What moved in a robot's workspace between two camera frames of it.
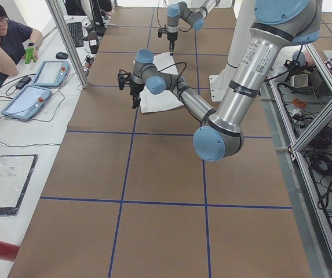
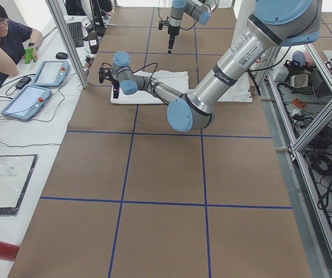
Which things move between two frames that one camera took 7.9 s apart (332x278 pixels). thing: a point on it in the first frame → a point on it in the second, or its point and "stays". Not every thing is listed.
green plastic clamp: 29,55 stays
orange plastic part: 299,102 stays
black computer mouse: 61,55 stays
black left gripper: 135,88 → 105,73
